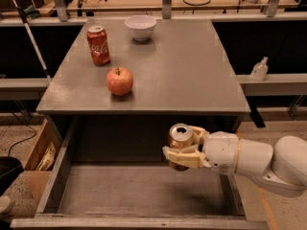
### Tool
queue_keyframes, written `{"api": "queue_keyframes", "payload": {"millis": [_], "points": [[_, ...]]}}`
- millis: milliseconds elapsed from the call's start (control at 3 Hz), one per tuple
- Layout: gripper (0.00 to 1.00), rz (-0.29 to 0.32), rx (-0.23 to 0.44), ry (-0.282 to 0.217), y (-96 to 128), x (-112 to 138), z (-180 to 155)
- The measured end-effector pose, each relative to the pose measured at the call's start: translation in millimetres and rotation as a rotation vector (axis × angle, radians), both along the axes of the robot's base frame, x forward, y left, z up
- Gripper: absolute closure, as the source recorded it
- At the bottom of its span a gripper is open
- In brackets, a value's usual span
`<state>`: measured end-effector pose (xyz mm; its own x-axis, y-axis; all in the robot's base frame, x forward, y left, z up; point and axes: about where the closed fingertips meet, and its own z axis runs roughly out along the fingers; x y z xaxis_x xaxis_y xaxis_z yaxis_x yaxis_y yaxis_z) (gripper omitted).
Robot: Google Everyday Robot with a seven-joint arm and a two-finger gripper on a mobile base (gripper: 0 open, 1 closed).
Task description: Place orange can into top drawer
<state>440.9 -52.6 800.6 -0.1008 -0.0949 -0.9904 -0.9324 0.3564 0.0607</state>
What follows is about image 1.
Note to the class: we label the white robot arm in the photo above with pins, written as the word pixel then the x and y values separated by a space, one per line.
pixel 280 169

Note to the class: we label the open grey top drawer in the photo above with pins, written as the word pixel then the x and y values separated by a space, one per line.
pixel 91 187

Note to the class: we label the grey cabinet with top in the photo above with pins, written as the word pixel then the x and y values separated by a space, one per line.
pixel 181 75

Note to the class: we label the wooden workbench with metal posts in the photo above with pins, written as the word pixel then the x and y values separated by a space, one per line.
pixel 128 0

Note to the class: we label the black round object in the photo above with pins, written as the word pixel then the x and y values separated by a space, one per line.
pixel 10 169

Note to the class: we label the orange soda can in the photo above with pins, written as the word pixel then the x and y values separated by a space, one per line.
pixel 180 137

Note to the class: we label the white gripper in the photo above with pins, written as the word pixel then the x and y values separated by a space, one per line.
pixel 221 149

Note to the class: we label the wooden crate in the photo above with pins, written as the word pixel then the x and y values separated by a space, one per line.
pixel 37 180

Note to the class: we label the yellow snack bag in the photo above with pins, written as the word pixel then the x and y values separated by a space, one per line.
pixel 48 158

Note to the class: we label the red apple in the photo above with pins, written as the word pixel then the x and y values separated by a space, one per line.
pixel 119 81

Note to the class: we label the white pole with black grip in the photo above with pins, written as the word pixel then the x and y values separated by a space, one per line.
pixel 23 17

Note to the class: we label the red cola can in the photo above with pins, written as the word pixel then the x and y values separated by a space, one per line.
pixel 97 42

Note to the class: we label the white ceramic bowl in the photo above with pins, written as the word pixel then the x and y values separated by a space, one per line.
pixel 141 27

